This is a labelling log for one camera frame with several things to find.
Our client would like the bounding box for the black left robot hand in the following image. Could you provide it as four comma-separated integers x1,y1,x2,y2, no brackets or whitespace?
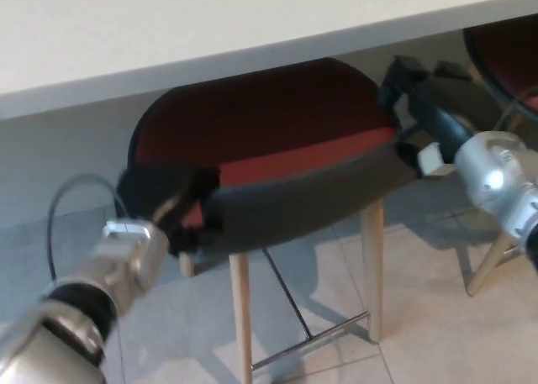
115,163,222,259

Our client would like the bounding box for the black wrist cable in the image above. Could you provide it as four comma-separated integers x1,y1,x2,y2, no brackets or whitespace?
46,173,124,282
492,86,538,134

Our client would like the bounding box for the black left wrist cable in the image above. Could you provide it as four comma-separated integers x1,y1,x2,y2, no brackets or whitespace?
46,173,124,282

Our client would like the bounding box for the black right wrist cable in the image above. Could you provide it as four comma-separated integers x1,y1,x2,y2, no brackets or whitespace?
492,86,538,134

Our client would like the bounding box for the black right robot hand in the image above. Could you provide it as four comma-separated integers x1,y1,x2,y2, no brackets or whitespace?
377,55,476,178

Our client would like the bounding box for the red seat black shell stool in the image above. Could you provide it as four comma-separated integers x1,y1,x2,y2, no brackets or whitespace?
125,57,424,384
461,21,538,297

